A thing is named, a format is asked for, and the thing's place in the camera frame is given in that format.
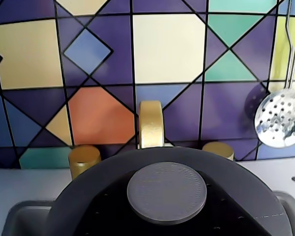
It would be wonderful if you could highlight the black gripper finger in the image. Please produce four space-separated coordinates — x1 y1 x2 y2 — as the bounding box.
199 172 272 236
76 172 138 236

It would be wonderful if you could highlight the gray sink recipient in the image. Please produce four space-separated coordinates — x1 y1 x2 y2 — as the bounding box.
5 190 295 236

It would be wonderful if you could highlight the golden tap knob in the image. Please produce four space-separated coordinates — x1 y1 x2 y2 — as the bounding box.
68 145 102 179
201 142 236 162

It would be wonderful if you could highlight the golden toy faucet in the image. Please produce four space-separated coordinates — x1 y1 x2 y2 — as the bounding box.
137 100 174 149

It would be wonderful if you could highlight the metal slotted skimmer spoon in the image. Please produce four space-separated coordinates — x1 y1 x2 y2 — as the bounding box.
254 0 295 149

